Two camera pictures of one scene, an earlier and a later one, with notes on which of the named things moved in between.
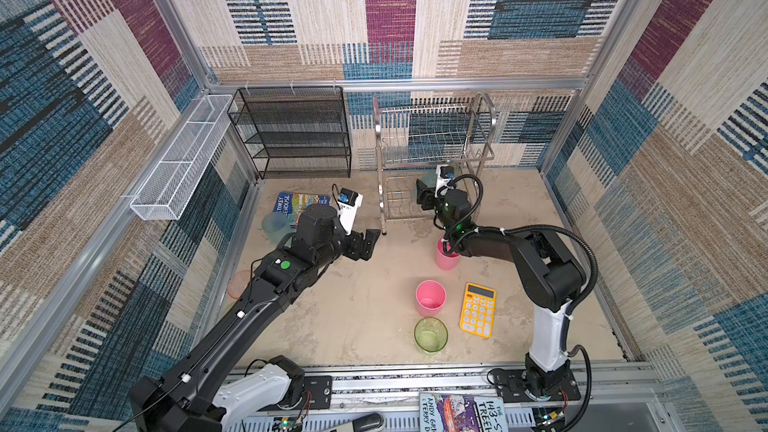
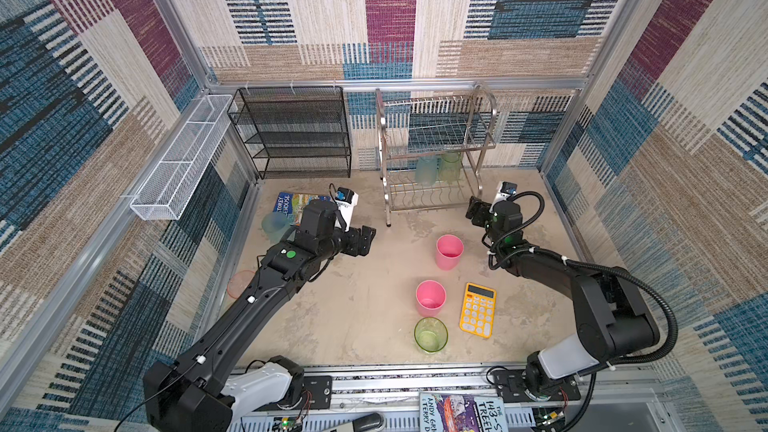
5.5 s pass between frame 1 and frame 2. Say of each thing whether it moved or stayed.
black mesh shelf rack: stayed
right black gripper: moved
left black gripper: stayed
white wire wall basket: stayed
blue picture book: stayed
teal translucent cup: moved
